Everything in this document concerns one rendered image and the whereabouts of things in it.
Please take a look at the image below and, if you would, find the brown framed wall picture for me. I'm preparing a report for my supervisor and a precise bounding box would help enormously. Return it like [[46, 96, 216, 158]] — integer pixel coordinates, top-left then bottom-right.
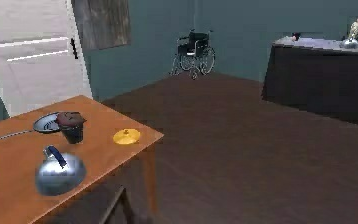
[[70, 0, 133, 52]]

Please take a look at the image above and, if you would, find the dark counter with grey top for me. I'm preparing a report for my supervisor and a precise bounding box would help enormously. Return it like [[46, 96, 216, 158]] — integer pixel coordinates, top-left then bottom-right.
[[261, 35, 358, 128]]

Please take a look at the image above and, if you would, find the black wheelchair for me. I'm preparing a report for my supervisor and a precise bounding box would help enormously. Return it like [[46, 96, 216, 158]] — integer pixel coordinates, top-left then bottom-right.
[[169, 28, 217, 80]]

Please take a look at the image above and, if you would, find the wooden chair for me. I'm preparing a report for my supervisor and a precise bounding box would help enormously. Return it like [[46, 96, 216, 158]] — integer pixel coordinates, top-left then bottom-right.
[[98, 185, 136, 224]]

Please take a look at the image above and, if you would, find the dark cup with brown muffin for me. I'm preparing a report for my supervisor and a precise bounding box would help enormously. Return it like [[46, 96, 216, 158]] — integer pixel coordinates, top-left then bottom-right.
[[55, 111, 87, 145]]

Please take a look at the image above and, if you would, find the cream statuette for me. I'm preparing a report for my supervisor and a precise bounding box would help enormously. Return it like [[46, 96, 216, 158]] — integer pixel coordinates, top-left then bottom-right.
[[347, 16, 358, 41]]

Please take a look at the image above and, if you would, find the yellow round lid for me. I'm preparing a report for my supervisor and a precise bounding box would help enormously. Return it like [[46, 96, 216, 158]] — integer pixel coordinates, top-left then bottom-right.
[[112, 128, 142, 146]]

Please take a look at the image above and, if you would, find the orange wooden table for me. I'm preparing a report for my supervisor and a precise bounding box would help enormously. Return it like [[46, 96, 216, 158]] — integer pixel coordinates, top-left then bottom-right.
[[0, 94, 165, 224]]

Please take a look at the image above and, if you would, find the grey frying pan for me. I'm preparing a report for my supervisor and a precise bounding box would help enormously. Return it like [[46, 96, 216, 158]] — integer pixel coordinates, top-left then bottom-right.
[[0, 111, 62, 143]]

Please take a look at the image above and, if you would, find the silver kettle with blue handle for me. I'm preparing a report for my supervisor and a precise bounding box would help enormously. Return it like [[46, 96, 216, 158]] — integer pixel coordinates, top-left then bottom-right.
[[34, 144, 88, 197]]

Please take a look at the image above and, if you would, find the black refrigerator handle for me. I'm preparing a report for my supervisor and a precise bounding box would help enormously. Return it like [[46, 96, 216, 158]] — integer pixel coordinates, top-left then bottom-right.
[[70, 37, 79, 60]]

